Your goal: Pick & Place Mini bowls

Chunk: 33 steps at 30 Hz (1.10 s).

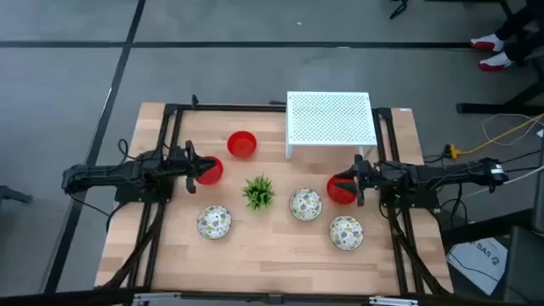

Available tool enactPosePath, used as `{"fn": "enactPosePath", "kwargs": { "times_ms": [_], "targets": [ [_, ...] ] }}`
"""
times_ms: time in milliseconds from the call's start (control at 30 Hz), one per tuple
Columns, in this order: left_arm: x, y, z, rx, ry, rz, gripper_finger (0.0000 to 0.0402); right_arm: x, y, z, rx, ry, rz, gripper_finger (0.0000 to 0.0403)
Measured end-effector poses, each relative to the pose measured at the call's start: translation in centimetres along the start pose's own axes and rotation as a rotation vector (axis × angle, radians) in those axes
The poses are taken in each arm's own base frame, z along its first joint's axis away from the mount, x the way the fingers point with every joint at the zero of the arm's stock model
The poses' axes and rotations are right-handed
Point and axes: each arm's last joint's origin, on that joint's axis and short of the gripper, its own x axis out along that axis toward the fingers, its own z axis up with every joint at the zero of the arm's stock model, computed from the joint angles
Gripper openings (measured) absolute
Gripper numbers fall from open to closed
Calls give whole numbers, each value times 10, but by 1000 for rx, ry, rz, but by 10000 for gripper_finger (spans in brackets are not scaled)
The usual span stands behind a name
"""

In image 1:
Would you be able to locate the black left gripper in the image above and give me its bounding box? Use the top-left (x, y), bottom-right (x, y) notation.
top-left (167, 139), bottom-right (218, 195)

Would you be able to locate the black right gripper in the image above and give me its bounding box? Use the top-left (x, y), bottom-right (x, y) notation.
top-left (334, 153), bottom-right (378, 208)

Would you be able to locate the red plastic mini bowl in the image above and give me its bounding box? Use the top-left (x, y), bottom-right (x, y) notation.
top-left (194, 156), bottom-right (224, 186)
top-left (326, 175), bottom-right (359, 206)
top-left (226, 130), bottom-right (258, 161)

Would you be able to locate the pear print ceramic bowl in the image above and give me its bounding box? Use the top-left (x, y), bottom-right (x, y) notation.
top-left (288, 187), bottom-right (324, 222)
top-left (328, 215), bottom-right (365, 252)
top-left (195, 204), bottom-right (233, 241)

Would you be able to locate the green artificial potted plant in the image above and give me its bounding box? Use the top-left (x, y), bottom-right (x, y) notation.
top-left (241, 173), bottom-right (276, 213)

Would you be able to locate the white perforated metal shelf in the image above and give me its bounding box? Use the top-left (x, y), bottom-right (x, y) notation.
top-left (285, 90), bottom-right (378, 161)

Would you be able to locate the yellow power plug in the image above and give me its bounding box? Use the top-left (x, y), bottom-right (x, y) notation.
top-left (444, 144), bottom-right (464, 161)

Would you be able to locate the white printed paper sheet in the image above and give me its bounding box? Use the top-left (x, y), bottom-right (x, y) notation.
top-left (445, 236), bottom-right (509, 298)

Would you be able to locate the black floor beam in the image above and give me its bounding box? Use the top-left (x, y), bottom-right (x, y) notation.
top-left (439, 207), bottom-right (535, 248)

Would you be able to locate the black desk foot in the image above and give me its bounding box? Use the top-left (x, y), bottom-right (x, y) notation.
top-left (456, 54), bottom-right (544, 116)

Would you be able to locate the black desk leg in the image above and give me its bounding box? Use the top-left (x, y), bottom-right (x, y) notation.
top-left (389, 0), bottom-right (513, 20)

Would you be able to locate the red and white shoe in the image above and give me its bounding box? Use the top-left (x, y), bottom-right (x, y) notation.
top-left (478, 51), bottom-right (514, 72)
top-left (469, 33), bottom-right (506, 53)

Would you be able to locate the black crossbar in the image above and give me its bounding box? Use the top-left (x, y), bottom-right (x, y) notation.
top-left (0, 286), bottom-right (544, 306)

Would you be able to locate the dark chair base leg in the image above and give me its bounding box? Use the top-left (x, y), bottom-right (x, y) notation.
top-left (0, 184), bottom-right (34, 205)

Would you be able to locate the dark grey chair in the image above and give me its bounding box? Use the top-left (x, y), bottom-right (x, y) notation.
top-left (503, 224), bottom-right (544, 306)

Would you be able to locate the person's leg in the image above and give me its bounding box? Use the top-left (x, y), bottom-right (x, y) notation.
top-left (495, 0), bottom-right (544, 42)
top-left (503, 31), bottom-right (544, 65)

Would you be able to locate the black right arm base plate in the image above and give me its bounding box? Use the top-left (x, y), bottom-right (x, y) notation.
top-left (379, 176), bottom-right (439, 210)

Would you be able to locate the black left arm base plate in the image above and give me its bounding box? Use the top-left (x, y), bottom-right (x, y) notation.
top-left (113, 167), bottom-right (176, 205)

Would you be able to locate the silver metal bracket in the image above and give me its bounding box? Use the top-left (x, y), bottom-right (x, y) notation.
top-left (368, 296), bottom-right (420, 306)
top-left (131, 292), bottom-right (184, 306)

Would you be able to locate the yellow cable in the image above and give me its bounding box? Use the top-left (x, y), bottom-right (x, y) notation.
top-left (461, 112), bottom-right (544, 156)

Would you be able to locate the thick white cable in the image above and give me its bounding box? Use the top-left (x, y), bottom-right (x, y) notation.
top-left (461, 165), bottom-right (544, 199)

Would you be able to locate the grey vertical post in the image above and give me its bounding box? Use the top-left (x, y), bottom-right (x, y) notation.
top-left (533, 135), bottom-right (544, 235)

